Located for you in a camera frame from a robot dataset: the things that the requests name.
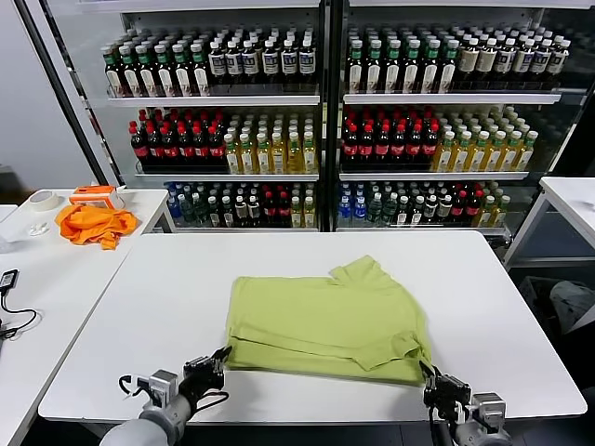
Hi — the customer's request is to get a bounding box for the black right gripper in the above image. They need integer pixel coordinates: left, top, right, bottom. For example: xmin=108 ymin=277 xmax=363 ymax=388
xmin=417 ymin=360 xmax=473 ymax=419

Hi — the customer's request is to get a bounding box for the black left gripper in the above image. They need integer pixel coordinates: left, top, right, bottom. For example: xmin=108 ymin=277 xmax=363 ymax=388
xmin=178 ymin=346 xmax=232 ymax=410

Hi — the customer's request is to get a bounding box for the lime green t-shirt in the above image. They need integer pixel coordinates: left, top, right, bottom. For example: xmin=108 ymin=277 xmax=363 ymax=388
xmin=225 ymin=254 xmax=433 ymax=387

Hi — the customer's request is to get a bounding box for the black crate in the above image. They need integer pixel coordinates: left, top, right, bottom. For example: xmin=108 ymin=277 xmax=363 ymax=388
xmin=518 ymin=275 xmax=559 ymax=326

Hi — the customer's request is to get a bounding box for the white cabinet shelf board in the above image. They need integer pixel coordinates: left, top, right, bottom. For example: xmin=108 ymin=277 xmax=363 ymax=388
xmin=342 ymin=92 xmax=562 ymax=106
xmin=348 ymin=0 xmax=591 ymax=9
xmin=106 ymin=94 xmax=322 ymax=109
xmin=174 ymin=226 xmax=321 ymax=233
xmin=337 ymin=226 xmax=508 ymax=235
xmin=76 ymin=0 xmax=322 ymax=11
xmin=134 ymin=172 xmax=321 ymax=182
xmin=338 ymin=170 xmax=530 ymax=181

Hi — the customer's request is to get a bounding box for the grey bag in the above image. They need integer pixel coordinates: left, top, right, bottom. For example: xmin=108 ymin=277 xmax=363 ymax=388
xmin=548 ymin=280 xmax=595 ymax=336

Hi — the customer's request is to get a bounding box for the white side table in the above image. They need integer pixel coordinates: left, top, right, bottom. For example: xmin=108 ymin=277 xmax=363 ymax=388
xmin=0 ymin=231 xmax=134 ymax=446
xmin=504 ymin=176 xmax=595 ymax=270
xmin=13 ymin=188 xmax=177 ymax=255

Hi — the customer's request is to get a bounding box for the crumpled orange cloth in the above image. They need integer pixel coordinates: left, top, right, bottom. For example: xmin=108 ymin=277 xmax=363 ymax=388
xmin=54 ymin=203 xmax=140 ymax=251

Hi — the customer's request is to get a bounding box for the yellow tea bottle green label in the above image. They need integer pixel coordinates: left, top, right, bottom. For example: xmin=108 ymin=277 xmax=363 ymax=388
xmin=448 ymin=130 xmax=472 ymax=173
xmin=286 ymin=131 xmax=303 ymax=175
xmin=514 ymin=130 xmax=539 ymax=172
xmin=271 ymin=132 xmax=287 ymax=176
xmin=301 ymin=130 xmax=320 ymax=175
xmin=223 ymin=133 xmax=242 ymax=176
xmin=431 ymin=130 xmax=456 ymax=173
xmin=255 ymin=132 xmax=272 ymax=176
xmin=482 ymin=130 xmax=507 ymax=173
xmin=239 ymin=133 xmax=257 ymax=176
xmin=498 ymin=130 xmax=523 ymax=172
xmin=464 ymin=130 xmax=489 ymax=173

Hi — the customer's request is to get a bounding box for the orange and white box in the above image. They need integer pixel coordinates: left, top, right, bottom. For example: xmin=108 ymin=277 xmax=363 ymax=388
xmin=68 ymin=184 xmax=126 ymax=211

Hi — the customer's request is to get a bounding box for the beige masking tape roll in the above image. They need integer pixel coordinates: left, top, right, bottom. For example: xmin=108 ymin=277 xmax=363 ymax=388
xmin=27 ymin=189 xmax=61 ymax=214

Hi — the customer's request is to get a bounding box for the glass beverage display cabinet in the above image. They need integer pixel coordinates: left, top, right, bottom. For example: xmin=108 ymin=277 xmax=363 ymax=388
xmin=73 ymin=0 xmax=595 ymax=235

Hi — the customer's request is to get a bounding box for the green cap tea bottle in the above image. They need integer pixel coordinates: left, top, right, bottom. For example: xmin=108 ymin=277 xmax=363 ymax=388
xmin=365 ymin=39 xmax=385 ymax=93
xmin=384 ymin=39 xmax=403 ymax=93
xmin=102 ymin=45 xmax=125 ymax=98
xmin=190 ymin=42 xmax=211 ymax=97
xmin=118 ymin=45 xmax=142 ymax=98
xmin=439 ymin=39 xmax=459 ymax=93
xmin=347 ymin=39 xmax=366 ymax=93
xmin=153 ymin=44 xmax=177 ymax=98
xmin=171 ymin=43 xmax=194 ymax=98
xmin=420 ymin=39 xmax=442 ymax=93
xmin=402 ymin=39 xmax=422 ymax=93
xmin=135 ymin=44 xmax=159 ymax=98

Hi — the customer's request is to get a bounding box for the blue label dark drink bottle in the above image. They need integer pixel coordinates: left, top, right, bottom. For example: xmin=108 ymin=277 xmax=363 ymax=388
xmin=495 ymin=37 xmax=516 ymax=85
xmin=280 ymin=38 xmax=299 ymax=86
xmin=547 ymin=39 xmax=572 ymax=85
xmin=512 ymin=38 xmax=536 ymax=85
xmin=243 ymin=39 xmax=262 ymax=87
xmin=531 ymin=39 xmax=553 ymax=85
xmin=297 ymin=37 xmax=318 ymax=86
xmin=207 ymin=40 xmax=228 ymax=87
xmin=225 ymin=40 xmax=245 ymax=87
xmin=261 ymin=39 xmax=281 ymax=86

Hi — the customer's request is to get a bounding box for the beige label dark drink bottle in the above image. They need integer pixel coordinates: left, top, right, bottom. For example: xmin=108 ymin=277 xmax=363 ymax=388
xmin=476 ymin=37 xmax=498 ymax=85
xmin=457 ymin=37 xmax=480 ymax=85

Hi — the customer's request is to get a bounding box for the black framed glass door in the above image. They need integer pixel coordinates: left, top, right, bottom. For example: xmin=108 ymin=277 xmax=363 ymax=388
xmin=13 ymin=0 xmax=140 ymax=190
xmin=543 ymin=0 xmax=595 ymax=187

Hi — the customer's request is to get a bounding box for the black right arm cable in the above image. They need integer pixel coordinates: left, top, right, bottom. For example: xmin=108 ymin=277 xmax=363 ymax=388
xmin=427 ymin=401 xmax=459 ymax=446

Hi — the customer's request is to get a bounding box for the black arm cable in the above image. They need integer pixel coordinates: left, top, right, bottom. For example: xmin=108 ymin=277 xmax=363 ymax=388
xmin=427 ymin=401 xmax=459 ymax=446
xmin=118 ymin=374 xmax=230 ymax=413

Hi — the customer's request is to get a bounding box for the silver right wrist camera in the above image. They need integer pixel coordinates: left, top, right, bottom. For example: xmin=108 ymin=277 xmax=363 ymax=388
xmin=469 ymin=392 xmax=506 ymax=426

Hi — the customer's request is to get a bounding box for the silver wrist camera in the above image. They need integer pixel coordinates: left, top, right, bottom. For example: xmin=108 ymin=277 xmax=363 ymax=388
xmin=469 ymin=392 xmax=506 ymax=426
xmin=137 ymin=369 xmax=180 ymax=410

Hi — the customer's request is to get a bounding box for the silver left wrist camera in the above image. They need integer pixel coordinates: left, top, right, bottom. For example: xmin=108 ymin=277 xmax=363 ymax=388
xmin=137 ymin=369 xmax=180 ymax=410

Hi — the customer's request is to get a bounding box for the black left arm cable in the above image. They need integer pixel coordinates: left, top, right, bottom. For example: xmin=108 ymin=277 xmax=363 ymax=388
xmin=118 ymin=374 xmax=230 ymax=413

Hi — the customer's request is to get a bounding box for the black adapter cable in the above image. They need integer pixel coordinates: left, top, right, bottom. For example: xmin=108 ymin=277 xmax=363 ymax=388
xmin=0 ymin=287 xmax=38 ymax=343

